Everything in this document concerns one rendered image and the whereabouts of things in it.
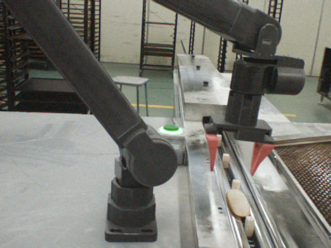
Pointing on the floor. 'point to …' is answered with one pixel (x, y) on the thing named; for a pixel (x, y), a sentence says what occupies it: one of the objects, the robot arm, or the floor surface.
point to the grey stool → (133, 86)
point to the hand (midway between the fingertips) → (231, 168)
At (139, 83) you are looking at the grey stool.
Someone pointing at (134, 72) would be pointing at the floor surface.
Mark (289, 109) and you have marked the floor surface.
